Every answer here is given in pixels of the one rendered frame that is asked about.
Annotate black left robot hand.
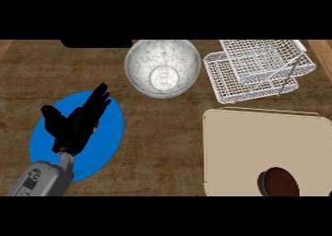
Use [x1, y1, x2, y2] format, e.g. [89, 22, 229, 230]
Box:
[40, 82, 114, 157]

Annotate brown chocolate cupcake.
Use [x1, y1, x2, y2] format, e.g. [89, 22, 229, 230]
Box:
[256, 166, 303, 197]

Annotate beige tray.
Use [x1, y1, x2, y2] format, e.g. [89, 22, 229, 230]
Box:
[201, 106, 332, 197]

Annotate blue round plate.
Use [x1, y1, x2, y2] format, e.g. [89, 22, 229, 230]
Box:
[28, 89, 127, 183]

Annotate white marble bowl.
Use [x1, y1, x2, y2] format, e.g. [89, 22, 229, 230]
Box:
[124, 40, 203, 100]

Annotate white wire tiered basket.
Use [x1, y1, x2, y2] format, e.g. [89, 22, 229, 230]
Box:
[201, 40, 319, 105]

